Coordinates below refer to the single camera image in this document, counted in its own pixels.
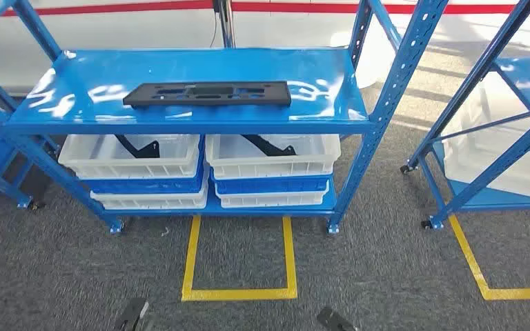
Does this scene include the stacked white plastic bins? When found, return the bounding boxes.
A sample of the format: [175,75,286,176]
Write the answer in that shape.
[443,72,530,202]

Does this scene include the black robot right foot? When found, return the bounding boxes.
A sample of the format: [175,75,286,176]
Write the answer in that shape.
[316,307,356,331]

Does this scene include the chrome stanchion post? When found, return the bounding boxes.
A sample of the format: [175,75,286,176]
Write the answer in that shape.
[212,0,236,49]

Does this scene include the black bracket part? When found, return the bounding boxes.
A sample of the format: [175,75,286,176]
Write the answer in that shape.
[114,134,161,159]
[241,134,297,158]

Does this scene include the black robot left foot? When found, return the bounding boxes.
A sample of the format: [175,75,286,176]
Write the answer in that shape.
[114,298,150,331]

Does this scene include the black plastic panel part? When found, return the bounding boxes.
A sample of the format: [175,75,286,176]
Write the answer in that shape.
[122,81,293,110]

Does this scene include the black robot foot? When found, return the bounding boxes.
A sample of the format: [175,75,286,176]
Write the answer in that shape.
[316,307,356,331]
[114,298,150,331]

